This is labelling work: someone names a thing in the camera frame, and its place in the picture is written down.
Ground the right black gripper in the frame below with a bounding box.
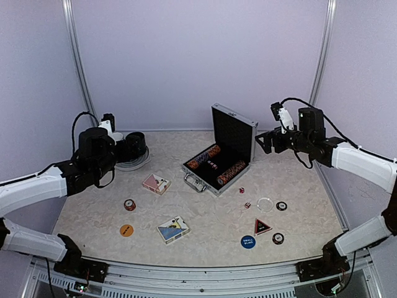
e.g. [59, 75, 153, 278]
[255, 125, 313, 154]

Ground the red playing card deck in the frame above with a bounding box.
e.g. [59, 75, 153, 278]
[142, 174, 171, 195]

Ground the red poker chip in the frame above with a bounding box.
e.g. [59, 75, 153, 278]
[123, 199, 136, 212]

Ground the aluminium poker case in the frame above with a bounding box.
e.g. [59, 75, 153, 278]
[182, 103, 258, 196]

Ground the clear round dealer button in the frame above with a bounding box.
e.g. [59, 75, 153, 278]
[256, 197, 274, 213]

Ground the black poker chip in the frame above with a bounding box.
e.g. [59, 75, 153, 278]
[276, 201, 288, 211]
[272, 233, 285, 245]

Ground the orange round button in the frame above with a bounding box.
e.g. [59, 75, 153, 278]
[120, 224, 134, 237]

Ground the red triangular button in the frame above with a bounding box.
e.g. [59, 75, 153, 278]
[254, 219, 272, 237]

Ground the blue playing card deck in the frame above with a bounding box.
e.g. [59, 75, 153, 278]
[156, 215, 190, 244]

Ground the blue small blind button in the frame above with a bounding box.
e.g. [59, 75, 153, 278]
[241, 235, 256, 249]

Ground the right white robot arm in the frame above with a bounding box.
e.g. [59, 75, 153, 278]
[256, 102, 396, 276]

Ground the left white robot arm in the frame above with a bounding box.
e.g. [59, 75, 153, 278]
[1, 127, 133, 276]

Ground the light blue mug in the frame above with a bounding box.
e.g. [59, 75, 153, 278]
[112, 132, 124, 143]

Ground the dark green mug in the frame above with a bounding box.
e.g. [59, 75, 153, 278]
[125, 132, 146, 158]

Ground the grey round coaster tray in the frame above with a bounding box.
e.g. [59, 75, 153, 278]
[115, 147, 151, 172]

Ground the left chip row in case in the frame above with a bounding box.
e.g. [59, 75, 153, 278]
[187, 145, 221, 169]

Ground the chip row in case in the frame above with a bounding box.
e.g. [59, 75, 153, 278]
[187, 145, 221, 169]
[216, 160, 246, 186]

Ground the right chip row in case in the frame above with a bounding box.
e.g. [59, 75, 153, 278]
[216, 160, 246, 186]

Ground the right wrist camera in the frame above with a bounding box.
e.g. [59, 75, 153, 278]
[270, 102, 295, 134]

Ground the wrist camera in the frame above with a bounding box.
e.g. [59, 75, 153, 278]
[98, 113, 115, 137]
[270, 102, 295, 134]

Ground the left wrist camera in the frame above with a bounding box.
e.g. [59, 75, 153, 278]
[98, 113, 115, 137]

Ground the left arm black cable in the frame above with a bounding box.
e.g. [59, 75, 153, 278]
[71, 111, 97, 153]

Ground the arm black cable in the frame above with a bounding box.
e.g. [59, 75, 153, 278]
[71, 111, 97, 153]
[280, 97, 397, 164]

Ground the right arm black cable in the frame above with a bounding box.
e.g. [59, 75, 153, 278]
[280, 97, 397, 164]

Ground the right aluminium frame post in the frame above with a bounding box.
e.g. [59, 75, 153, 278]
[309, 0, 337, 106]

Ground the aluminium frame post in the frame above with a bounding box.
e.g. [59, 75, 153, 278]
[309, 0, 337, 106]
[61, 0, 96, 116]

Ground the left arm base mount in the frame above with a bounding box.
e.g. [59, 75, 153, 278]
[54, 259, 109, 283]

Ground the front aluminium rail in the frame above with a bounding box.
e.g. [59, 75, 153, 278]
[21, 250, 384, 297]

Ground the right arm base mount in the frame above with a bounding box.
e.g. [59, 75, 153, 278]
[296, 257, 350, 282]

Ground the left aluminium frame post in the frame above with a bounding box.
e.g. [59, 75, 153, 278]
[61, 0, 96, 116]

